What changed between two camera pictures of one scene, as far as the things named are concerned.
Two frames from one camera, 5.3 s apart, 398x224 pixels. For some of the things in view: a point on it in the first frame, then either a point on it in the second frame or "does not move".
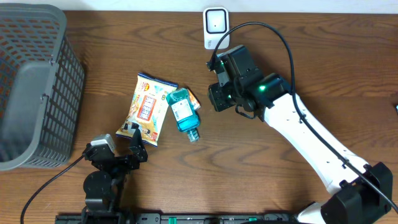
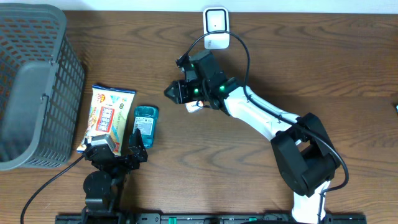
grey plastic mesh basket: [41, 83] does not move
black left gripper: [138, 148] does not move
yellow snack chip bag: [147, 107] → [110, 110]
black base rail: [178, 218] does not move
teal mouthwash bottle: [186, 117] → [145, 119]
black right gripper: [219, 103] → [176, 92]
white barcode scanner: [216, 25] does not move
